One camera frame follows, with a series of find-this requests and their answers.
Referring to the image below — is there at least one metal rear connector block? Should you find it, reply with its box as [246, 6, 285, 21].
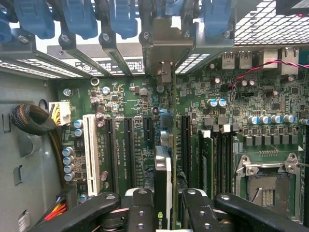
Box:
[262, 49, 279, 70]
[281, 47, 300, 76]

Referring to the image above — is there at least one green motherboard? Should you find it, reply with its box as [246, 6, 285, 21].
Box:
[56, 47, 309, 227]

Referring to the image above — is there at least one metal socket locking lever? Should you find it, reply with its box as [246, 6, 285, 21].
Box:
[236, 162, 285, 175]

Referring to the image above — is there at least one white power connector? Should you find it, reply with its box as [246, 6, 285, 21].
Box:
[48, 101, 72, 126]

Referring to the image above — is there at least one short black expansion slot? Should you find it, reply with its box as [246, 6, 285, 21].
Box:
[142, 117, 155, 147]

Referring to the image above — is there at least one metal USB port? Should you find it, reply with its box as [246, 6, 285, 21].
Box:
[221, 50, 236, 70]
[238, 50, 253, 70]

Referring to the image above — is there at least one red yellow wire bundle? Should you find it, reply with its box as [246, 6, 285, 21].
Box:
[44, 195, 67, 221]

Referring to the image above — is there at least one red black twisted wire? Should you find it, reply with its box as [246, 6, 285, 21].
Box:
[228, 59, 309, 91]

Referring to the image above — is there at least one grey PC case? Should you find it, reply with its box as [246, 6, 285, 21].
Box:
[0, 0, 309, 232]

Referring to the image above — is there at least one black RAM slot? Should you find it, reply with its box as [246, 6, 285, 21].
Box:
[214, 125, 224, 194]
[224, 125, 234, 194]

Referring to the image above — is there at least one green RAM stick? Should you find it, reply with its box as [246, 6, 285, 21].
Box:
[198, 130, 215, 198]

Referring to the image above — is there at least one metal CPU socket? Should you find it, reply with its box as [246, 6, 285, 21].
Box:
[235, 153, 305, 218]

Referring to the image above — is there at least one white expansion slot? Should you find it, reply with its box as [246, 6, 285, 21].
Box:
[83, 114, 101, 197]

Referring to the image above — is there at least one black braided power cable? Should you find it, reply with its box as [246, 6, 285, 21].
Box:
[11, 103, 66, 191]

